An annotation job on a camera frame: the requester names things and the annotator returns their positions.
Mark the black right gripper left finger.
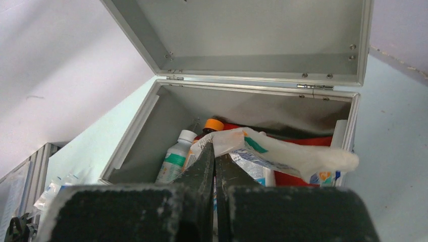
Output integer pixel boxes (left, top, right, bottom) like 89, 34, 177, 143
35, 143, 214, 241

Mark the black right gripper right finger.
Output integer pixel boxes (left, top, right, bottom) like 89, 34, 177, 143
216, 155, 379, 241

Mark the white medicine bottle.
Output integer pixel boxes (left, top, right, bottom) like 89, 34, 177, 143
155, 130, 197, 184

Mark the white blue gauze packet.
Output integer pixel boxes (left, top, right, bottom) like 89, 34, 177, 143
190, 127, 359, 184

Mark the brown syrup bottle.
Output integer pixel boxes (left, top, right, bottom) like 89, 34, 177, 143
182, 118, 224, 172

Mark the silver metal case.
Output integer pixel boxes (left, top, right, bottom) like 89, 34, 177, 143
98, 1, 374, 185

